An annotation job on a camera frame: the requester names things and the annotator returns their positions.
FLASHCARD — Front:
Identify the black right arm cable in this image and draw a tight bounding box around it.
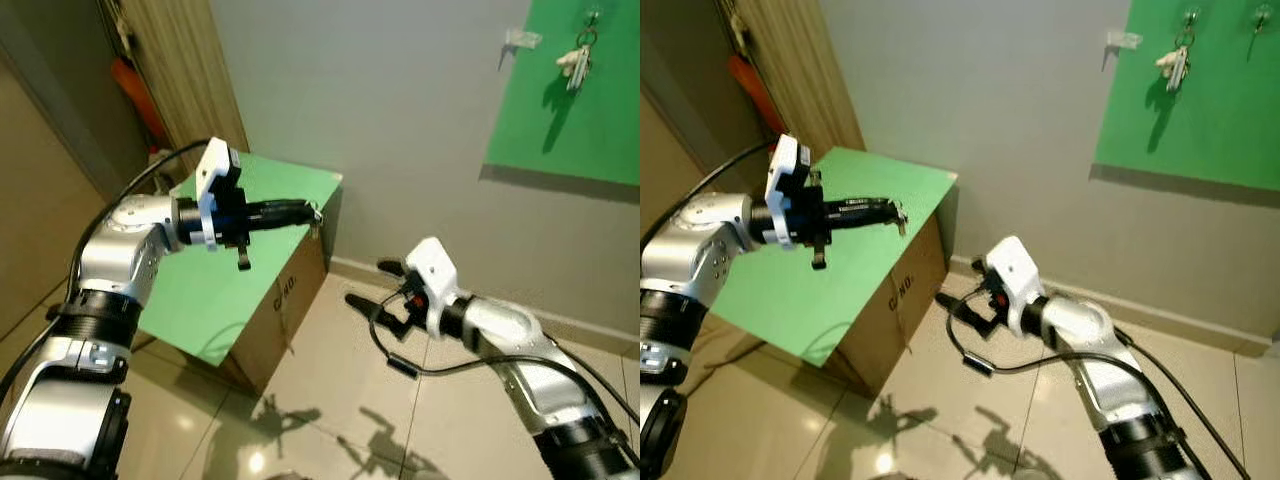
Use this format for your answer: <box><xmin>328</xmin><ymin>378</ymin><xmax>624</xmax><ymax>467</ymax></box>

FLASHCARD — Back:
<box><xmin>368</xmin><ymin>310</ymin><xmax>641</xmax><ymax>426</ymax></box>
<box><xmin>945</xmin><ymin>310</ymin><xmax>1251</xmax><ymax>480</ymax></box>

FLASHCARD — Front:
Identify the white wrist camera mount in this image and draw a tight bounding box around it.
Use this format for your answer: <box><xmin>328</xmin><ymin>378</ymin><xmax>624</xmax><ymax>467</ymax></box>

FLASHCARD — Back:
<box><xmin>764</xmin><ymin>134</ymin><xmax>813</xmax><ymax>246</ymax></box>
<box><xmin>194</xmin><ymin>138</ymin><xmax>244</xmax><ymax>249</ymax></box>
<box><xmin>985</xmin><ymin>235</ymin><xmax>1048</xmax><ymax>336</ymax></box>
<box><xmin>405</xmin><ymin>237</ymin><xmax>471</xmax><ymax>336</ymax></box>

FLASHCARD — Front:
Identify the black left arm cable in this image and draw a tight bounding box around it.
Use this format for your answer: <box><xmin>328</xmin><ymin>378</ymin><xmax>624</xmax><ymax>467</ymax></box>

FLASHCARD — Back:
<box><xmin>0</xmin><ymin>138</ymin><xmax>213</xmax><ymax>401</ymax></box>
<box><xmin>640</xmin><ymin>141</ymin><xmax>779</xmax><ymax>246</ymax></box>

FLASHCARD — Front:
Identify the orange long object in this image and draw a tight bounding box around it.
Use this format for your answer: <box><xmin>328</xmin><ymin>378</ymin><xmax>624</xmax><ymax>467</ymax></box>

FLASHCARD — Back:
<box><xmin>727</xmin><ymin>53</ymin><xmax>789</xmax><ymax>136</ymax></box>
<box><xmin>110</xmin><ymin>55</ymin><xmax>169</xmax><ymax>153</ymax></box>

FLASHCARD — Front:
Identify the green wall board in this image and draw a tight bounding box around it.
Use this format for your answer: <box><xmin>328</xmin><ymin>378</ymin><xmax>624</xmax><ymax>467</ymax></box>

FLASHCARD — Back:
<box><xmin>483</xmin><ymin>0</ymin><xmax>641</xmax><ymax>187</ymax></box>
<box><xmin>1093</xmin><ymin>0</ymin><xmax>1280</xmax><ymax>193</ymax></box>

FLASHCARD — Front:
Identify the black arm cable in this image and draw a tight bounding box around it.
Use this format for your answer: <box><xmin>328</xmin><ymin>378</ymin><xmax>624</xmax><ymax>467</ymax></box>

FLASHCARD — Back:
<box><xmin>0</xmin><ymin>138</ymin><xmax>213</xmax><ymax>401</ymax></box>
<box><xmin>640</xmin><ymin>141</ymin><xmax>779</xmax><ymax>246</ymax></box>
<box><xmin>368</xmin><ymin>310</ymin><xmax>641</xmax><ymax>426</ymax></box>
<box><xmin>945</xmin><ymin>310</ymin><xmax>1251</xmax><ymax>480</ymax></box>

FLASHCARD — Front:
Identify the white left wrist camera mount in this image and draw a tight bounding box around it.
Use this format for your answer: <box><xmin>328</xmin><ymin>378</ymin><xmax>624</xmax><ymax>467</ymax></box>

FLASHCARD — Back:
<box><xmin>764</xmin><ymin>134</ymin><xmax>813</xmax><ymax>246</ymax></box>
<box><xmin>194</xmin><ymin>138</ymin><xmax>244</xmax><ymax>249</ymax></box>

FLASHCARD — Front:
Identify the key bunch with white fob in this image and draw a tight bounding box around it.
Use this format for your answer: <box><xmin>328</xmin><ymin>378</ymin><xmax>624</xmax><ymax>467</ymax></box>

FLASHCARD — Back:
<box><xmin>1155</xmin><ymin>32</ymin><xmax>1197</xmax><ymax>94</ymax></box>
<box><xmin>556</xmin><ymin>28</ymin><xmax>599</xmax><ymax>94</ymax></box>

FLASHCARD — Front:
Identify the green paper sheet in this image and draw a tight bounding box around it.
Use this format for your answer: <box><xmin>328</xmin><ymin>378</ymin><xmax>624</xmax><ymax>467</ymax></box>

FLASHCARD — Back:
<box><xmin>135</xmin><ymin>150</ymin><xmax>344</xmax><ymax>367</ymax></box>
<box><xmin>712</xmin><ymin>146</ymin><xmax>959</xmax><ymax>368</ymax></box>

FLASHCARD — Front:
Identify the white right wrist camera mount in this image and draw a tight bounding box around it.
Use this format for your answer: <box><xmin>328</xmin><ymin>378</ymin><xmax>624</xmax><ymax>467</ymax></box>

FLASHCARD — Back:
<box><xmin>405</xmin><ymin>237</ymin><xmax>471</xmax><ymax>336</ymax></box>
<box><xmin>985</xmin><ymin>235</ymin><xmax>1048</xmax><ymax>336</ymax></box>

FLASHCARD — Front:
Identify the brown cardboard box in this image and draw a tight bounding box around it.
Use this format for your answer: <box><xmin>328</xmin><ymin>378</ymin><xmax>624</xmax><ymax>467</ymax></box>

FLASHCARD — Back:
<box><xmin>715</xmin><ymin>212</ymin><xmax>949</xmax><ymax>398</ymax></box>
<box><xmin>135</xmin><ymin>215</ymin><xmax>331</xmax><ymax>393</ymax></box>

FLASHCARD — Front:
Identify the wooden cabinet panel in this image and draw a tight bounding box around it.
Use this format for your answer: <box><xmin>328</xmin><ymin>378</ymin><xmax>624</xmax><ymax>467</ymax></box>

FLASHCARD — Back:
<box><xmin>715</xmin><ymin>0</ymin><xmax>867</xmax><ymax>153</ymax></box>
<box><xmin>100</xmin><ymin>0</ymin><xmax>251</xmax><ymax>171</ymax></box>

